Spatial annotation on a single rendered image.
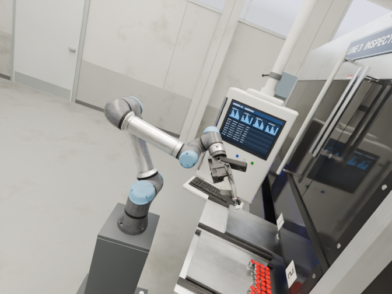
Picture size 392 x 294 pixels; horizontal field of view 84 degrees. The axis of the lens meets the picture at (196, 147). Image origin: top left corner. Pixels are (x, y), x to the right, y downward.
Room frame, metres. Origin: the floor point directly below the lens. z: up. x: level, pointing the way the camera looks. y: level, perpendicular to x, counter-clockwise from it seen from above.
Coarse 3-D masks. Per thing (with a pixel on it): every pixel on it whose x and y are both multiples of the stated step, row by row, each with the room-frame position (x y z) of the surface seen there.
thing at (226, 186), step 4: (228, 176) 0.81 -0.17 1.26; (224, 180) 0.80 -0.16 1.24; (228, 180) 0.80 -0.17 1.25; (224, 184) 0.78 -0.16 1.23; (228, 184) 0.78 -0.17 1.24; (232, 184) 0.78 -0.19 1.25; (220, 188) 0.77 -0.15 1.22; (224, 188) 0.77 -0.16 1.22; (228, 188) 0.77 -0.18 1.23; (232, 188) 0.77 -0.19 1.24; (236, 192) 0.77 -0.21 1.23
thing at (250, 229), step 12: (228, 216) 1.05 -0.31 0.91; (240, 216) 1.14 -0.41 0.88; (252, 216) 1.16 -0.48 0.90; (228, 228) 1.00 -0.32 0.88; (240, 228) 1.03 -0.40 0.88; (252, 228) 1.07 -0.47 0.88; (264, 228) 1.12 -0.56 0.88; (276, 228) 1.14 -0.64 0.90; (240, 240) 0.91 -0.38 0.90; (252, 240) 0.97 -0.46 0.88; (264, 240) 1.01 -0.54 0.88; (276, 240) 1.05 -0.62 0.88; (264, 252) 0.90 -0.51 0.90; (276, 252) 0.95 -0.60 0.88
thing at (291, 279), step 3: (291, 264) 0.72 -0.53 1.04; (288, 267) 0.72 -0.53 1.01; (291, 267) 0.70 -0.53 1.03; (294, 267) 0.69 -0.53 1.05; (288, 270) 0.71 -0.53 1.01; (291, 270) 0.69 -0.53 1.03; (294, 270) 0.68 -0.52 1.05; (288, 273) 0.70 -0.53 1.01; (291, 273) 0.68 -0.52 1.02; (294, 273) 0.67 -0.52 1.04; (291, 276) 0.67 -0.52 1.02; (294, 276) 0.66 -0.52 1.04; (288, 279) 0.67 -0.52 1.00; (291, 279) 0.66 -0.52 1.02; (294, 279) 0.65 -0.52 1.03; (288, 282) 0.66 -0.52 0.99; (291, 282) 0.65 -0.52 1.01; (288, 285) 0.65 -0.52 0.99
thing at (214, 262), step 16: (208, 240) 0.85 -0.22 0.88; (192, 256) 0.71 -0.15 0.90; (208, 256) 0.76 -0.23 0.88; (224, 256) 0.79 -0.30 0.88; (240, 256) 0.83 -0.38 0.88; (192, 272) 0.65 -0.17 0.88; (208, 272) 0.68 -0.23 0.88; (224, 272) 0.71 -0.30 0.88; (240, 272) 0.74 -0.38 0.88; (208, 288) 0.59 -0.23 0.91; (224, 288) 0.63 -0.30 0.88; (240, 288) 0.66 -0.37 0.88
